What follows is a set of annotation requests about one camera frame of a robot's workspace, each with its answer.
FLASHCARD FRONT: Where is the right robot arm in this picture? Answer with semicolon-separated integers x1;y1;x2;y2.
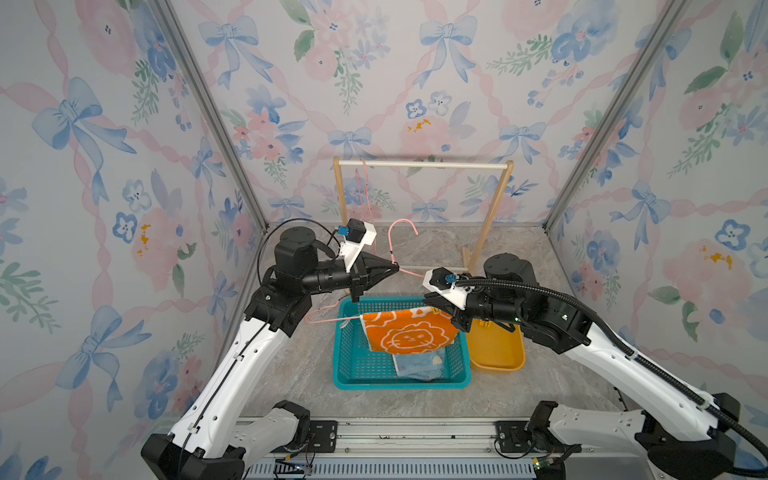
423;253;740;479

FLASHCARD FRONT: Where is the pink hanger with blue towel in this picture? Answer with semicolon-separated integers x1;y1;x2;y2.
355;160;375;223

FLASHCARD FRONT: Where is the wooden hanger rack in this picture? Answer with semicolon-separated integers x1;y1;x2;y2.
332;156;515;273

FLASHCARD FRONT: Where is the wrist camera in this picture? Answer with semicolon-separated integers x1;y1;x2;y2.
422;267;474;313
338;218;376;273

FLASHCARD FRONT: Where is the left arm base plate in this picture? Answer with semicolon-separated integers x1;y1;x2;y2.
272;420;339;454

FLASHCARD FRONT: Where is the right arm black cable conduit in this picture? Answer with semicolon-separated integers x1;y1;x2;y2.
455;277;768;478

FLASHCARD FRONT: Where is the left aluminium corner post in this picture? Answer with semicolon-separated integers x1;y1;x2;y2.
148;0;269;233

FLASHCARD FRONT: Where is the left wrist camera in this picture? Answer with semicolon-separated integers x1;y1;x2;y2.
338;218;376;273

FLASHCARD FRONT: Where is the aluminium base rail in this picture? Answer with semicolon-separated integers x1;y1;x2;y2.
157;415;682;480

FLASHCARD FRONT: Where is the teal plastic basket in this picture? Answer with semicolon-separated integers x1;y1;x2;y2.
332;296;472;391

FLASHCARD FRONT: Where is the aluminium corner post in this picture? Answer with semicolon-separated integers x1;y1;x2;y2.
148;0;269;233
543;0;690;234

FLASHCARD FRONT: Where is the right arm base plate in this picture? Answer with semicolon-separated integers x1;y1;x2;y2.
494;420;570;456

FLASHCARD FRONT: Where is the orange patterned towel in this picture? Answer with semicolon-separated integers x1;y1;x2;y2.
361;306;459;355

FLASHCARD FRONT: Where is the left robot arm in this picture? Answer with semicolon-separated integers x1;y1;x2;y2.
141;219;399;479

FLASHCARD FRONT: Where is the yellow plastic tray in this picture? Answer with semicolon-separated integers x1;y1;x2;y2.
466;320;526;373

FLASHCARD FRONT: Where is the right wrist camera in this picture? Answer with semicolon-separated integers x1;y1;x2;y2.
422;267;474;313

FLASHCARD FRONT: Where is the light blue towel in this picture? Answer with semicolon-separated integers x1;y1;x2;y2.
393;349;445;381

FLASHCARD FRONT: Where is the right aluminium corner post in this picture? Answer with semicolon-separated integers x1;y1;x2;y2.
543;0;690;234

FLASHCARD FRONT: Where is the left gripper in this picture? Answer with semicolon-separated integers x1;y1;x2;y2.
303;254;398;304

